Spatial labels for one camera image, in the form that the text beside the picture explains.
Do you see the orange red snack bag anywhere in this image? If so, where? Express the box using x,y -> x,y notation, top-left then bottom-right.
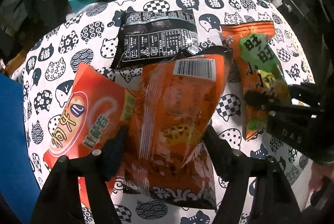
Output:
42,62 -> 137,210

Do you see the orange black noodle snack bag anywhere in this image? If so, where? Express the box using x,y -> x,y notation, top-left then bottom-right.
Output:
123,46 -> 233,209

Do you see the black small snack pack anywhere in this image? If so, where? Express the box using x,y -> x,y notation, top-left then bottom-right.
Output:
111,10 -> 199,69

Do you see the blue cardboard box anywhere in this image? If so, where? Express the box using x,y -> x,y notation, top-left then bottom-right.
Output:
1,75 -> 40,223

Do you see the person's right hand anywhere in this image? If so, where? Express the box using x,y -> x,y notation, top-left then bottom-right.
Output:
309,162 -> 334,193

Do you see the orange green snack bag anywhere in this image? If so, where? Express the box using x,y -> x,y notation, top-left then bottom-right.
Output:
221,21 -> 291,140

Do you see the cat pattern tablecloth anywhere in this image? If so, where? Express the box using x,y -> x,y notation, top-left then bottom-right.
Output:
12,0 -> 314,223

